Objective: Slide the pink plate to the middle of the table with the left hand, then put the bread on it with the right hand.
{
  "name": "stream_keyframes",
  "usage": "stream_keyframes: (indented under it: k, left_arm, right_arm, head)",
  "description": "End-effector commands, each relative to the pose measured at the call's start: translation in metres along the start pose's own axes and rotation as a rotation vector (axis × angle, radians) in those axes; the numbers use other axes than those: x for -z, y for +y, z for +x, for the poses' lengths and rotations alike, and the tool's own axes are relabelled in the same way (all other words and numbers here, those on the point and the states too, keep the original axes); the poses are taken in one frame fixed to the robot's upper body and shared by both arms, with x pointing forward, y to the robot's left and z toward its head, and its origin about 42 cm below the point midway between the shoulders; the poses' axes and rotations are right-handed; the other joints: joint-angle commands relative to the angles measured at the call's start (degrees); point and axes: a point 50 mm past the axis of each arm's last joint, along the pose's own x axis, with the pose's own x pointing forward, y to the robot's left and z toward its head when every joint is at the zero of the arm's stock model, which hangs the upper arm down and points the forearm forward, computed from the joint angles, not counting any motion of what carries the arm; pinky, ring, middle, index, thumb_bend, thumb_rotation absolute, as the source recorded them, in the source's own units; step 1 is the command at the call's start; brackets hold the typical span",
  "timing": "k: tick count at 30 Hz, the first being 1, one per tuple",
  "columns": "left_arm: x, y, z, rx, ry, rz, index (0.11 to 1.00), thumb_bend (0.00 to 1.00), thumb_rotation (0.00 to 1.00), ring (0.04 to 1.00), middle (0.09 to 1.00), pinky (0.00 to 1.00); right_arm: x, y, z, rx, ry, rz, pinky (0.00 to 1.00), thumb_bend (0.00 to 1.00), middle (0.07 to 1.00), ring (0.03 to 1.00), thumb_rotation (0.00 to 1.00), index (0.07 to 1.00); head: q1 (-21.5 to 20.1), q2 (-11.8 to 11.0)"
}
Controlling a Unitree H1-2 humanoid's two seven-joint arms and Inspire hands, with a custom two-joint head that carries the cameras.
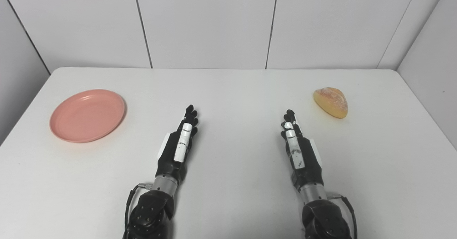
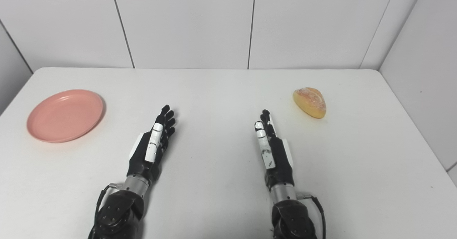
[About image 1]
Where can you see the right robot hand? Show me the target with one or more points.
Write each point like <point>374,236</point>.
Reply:
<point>306,162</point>

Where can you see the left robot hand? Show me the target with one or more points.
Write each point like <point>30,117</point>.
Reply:
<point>170,156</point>

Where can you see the bread roll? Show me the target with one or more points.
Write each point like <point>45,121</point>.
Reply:
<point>332,102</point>

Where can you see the pink plate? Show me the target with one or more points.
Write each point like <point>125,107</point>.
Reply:
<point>88,115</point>

